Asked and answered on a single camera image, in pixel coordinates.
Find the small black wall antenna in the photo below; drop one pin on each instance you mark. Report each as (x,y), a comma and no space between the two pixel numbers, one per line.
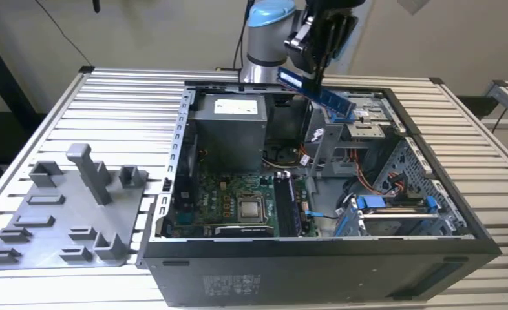
(96,6)

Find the black table corner cap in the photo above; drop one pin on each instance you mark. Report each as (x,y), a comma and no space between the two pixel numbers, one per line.
(85,69)
(437,81)

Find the black graphics card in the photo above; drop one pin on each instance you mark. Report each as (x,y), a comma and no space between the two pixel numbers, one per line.
(244,231)

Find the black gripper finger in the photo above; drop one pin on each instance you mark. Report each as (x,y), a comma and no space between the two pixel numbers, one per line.
(318,45)
(346,32)

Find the grey metal drive cage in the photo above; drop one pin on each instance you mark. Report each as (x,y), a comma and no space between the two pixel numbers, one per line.
(330,151)

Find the black slanted frame bar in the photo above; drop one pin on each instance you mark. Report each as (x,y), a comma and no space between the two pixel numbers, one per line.
(2,68)

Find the silver CPU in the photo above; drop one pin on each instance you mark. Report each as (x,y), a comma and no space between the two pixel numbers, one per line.
(249,211)

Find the green motherboard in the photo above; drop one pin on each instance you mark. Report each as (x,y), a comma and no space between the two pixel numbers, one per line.
(219,200)

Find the blue disk carrier with disk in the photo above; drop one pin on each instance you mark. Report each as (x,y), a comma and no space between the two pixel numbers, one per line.
(391,223)

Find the black open PC case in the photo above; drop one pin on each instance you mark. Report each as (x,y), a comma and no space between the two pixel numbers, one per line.
(279,274)

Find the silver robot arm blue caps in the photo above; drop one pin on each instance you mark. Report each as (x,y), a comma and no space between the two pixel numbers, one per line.
(265,38)

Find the grey power supply unit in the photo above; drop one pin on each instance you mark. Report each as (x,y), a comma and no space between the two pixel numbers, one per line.
(229,142)

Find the blue green RAM stick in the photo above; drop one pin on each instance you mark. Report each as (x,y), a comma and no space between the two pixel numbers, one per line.
(335,100)

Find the grey plastic parts rack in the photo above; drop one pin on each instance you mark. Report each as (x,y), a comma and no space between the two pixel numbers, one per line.
(76,226)

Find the blue plastic drive carrier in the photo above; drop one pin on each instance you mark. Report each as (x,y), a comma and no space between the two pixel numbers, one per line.
(340,120)

